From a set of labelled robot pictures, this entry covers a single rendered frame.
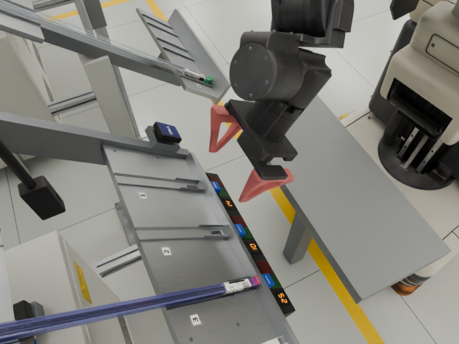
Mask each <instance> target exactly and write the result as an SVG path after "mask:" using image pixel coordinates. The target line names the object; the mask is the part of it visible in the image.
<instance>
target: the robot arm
mask: <svg viewBox="0 0 459 344"><path fill-rule="evenodd" d="M270 2H271V12H272V20H271V26H270V31H253V30H251V31H245V32H244V33H243V34H242V35H241V37H240V47H239V49H238V50H237V51H236V53H235V54H234V56H233V58H232V61H231V64H230V67H229V80H230V83H231V86H232V89H233V90H234V92H235V94H236V95H237V96H238V97H240V98H242V99H243V100H248V101H255V102H246V101H242V100H233V99H229V101H228V102H226V103H225V105H224V106H221V105H216V104H213V105H212V107H211V109H210V146H209V152H210V153H216V152H218V151H219V150H220V149H221V148H222V147H223V146H224V145H225V144H226V143H227V142H229V141H230V140H231V139H232V138H233V137H234V136H235V135H236V134H237V133H238V132H239V131H240V130H241V129H243V131H242V132H241V134H240V135H239V137H238V138H237V139H236V140H237V142H238V144H239V146H240V147H241V148H242V150H243V152H244V153H245V155H246V156H247V158H248V159H249V161H250V162H251V164H252V165H253V167H254V169H253V170H252V172H251V174H250V176H249V178H248V180H247V183H246V184H245V187H244V188H243V190H242V193H241V195H240V198H239V200H238V201H239V202H240V203H243V202H247V201H249V200H251V199H252V198H254V197H256V196H258V195H260V194H261V193H263V192H265V191H267V190H270V189H273V188H276V187H278V186H282V185H284V184H287V183H290V182H292V181H293V180H294V176H293V174H292V173H291V171H290V170H289V168H283V167H282V166H281V165H267V163H268V162H270V161H271V160H272V159H273V158H283V160H284V161H293V160H294V158H295V157H296V156H297V155H298V152H297V151H296V150H295V148H294V147H293V145H292V144H291V142H289V140H288V139H287V137H286V136H285V133H286V132H287V131H288V130H289V129H290V127H291V126H292V125H293V123H294V122H295V121H296V120H297V119H298V118H299V116H300V115H301V113H302V112H303V111H304V110H305V109H306V108H307V106H308V105H309V104H310V102H311V101H312V100H313V99H314V98H315V97H316V95H317V94H318V93H319V91H320V90H321V89H322V88H323V87H324V85H325V84H326V83H327V81H328V80H329V79H330V78H331V77H332V74H331V71H332V69H330V68H329V67H328V66H327V65H326V63H325V59H326V55H323V54H319V53H313V52H312V51H310V50H307V49H303V48H300V47H308V48H344V41H345V37H346V33H350V32H351V27H352V20H353V15H354V0H270ZM222 122H227V123H231V125H230V127H229V128H228V129H227V132H226V133H225V134H224V135H223V137H222V138H221V139H220V140H219V142H217V140H218V136H219V130H220V126H221V123H222Z"/></svg>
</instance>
